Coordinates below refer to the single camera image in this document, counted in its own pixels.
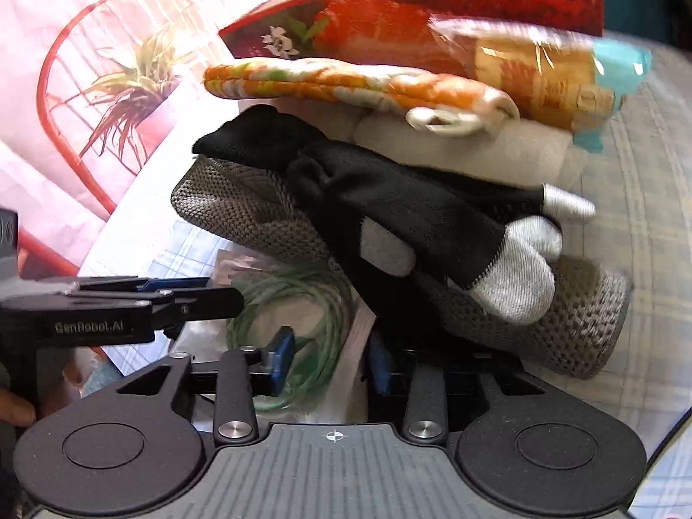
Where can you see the teal fuzzy cloth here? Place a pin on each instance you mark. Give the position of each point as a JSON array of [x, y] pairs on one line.
[[100, 378]]

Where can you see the wall poster with red chair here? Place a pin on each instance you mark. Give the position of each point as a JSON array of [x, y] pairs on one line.
[[81, 38]]

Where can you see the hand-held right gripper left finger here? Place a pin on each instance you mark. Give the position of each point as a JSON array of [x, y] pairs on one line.
[[282, 359]]

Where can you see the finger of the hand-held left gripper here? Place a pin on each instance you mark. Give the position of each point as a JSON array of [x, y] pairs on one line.
[[173, 283], [205, 305]]

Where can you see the plastic-wrapped bottle with teal cap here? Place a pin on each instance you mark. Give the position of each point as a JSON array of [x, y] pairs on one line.
[[540, 70]]

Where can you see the grey knitted cloth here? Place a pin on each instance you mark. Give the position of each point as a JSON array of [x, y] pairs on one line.
[[243, 211]]

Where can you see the clear plastic bag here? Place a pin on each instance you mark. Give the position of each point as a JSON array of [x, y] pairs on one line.
[[303, 316]]

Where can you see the person's left hand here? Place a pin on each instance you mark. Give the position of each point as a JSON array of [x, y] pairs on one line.
[[13, 408]]

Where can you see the pale checkered bed sheet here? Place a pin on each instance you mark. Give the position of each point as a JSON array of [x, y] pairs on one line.
[[649, 227]]

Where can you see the orange floral quilted cloth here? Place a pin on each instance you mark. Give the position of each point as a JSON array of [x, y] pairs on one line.
[[324, 78]]

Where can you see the black and grey sock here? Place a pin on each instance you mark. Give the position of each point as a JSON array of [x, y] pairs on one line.
[[421, 227], [248, 135]]

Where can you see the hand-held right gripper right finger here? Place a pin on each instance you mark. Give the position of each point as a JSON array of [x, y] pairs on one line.
[[378, 365]]

